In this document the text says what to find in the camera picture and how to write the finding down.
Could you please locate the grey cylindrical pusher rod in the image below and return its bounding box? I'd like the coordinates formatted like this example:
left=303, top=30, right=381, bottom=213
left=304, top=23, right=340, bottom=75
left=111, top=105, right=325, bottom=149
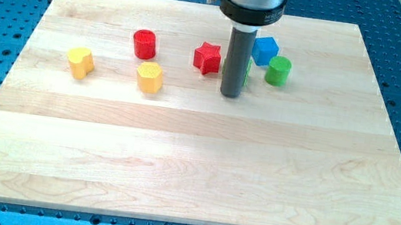
left=220, top=28, right=257, bottom=98

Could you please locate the green star block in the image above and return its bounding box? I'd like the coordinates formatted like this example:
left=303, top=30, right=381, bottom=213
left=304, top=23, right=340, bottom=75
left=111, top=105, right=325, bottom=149
left=221, top=58, right=253, bottom=87

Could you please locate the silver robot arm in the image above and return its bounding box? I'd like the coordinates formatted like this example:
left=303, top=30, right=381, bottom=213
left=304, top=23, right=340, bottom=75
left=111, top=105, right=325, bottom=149
left=207, top=0, right=287, bottom=98

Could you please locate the blue cube block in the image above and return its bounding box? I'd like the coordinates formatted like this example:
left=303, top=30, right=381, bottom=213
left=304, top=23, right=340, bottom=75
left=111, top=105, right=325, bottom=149
left=252, top=37, right=279, bottom=66

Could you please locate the red star block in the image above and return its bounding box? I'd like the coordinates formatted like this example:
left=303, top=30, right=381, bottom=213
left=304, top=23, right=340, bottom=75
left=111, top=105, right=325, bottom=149
left=193, top=42, right=221, bottom=75

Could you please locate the green cylinder block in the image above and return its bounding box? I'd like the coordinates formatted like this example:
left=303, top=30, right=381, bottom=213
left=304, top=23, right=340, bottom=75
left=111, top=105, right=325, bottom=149
left=264, top=56, right=292, bottom=87

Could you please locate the red cylinder block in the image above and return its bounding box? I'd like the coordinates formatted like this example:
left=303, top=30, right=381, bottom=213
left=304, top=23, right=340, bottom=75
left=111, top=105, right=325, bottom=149
left=133, top=29, right=156, bottom=60

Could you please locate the yellow hexagon block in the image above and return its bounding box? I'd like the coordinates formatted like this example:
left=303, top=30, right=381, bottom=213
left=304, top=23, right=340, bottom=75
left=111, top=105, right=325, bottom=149
left=137, top=62, right=163, bottom=94

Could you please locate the light wooden board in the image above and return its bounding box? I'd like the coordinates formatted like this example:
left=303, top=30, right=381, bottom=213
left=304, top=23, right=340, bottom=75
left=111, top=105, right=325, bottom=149
left=0, top=0, right=401, bottom=225

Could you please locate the yellow heart block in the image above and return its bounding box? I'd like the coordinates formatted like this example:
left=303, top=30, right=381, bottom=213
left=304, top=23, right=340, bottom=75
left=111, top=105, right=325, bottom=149
left=67, top=47, right=95, bottom=79

